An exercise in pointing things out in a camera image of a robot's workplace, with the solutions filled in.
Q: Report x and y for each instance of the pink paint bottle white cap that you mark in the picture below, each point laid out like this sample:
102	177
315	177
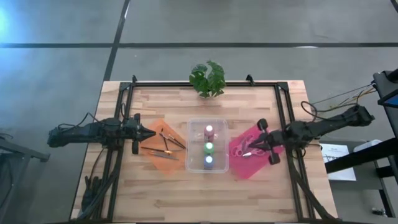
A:
209	132

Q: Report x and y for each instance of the pink translucent plastic bin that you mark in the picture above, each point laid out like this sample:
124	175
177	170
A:
245	168

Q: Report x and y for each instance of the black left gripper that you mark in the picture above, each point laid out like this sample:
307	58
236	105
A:
136	132

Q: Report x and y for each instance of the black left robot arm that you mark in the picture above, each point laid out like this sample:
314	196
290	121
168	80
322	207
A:
93	132

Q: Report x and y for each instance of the black spoolie brush silver ferrule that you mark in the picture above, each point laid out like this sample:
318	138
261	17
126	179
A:
171	140

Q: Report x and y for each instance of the clear plastic bin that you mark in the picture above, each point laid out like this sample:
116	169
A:
196	161

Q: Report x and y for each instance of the green potted monstera plant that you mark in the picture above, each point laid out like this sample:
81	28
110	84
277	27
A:
208	79

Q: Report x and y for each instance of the orange translucent plastic bin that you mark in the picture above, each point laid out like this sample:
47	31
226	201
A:
155	165

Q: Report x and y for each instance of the green paint bottle white cap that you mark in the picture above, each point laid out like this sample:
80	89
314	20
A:
209	147

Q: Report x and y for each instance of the white paper sheets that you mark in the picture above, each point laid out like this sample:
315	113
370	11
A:
334	152

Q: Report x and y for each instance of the purple paint bottle white cap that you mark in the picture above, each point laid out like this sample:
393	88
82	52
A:
209	161

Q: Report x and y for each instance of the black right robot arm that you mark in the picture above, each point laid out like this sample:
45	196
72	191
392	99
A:
326	124

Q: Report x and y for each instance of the small black floor object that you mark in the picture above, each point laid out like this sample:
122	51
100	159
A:
379	212

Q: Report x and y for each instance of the orange dark paint brush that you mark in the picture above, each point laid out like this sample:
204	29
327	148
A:
155	150

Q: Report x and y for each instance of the black paint brush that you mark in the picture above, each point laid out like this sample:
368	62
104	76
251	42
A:
164	139

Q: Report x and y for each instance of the white plastic object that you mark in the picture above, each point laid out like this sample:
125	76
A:
367	145

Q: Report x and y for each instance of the black aluminium table frame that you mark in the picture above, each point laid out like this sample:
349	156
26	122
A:
155	84

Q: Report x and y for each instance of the dark brush silver ferrule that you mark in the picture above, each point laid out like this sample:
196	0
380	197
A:
177	141

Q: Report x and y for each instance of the black equipment stand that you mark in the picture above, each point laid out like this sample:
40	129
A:
357	157

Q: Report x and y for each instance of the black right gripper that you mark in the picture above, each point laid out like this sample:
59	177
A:
276	138

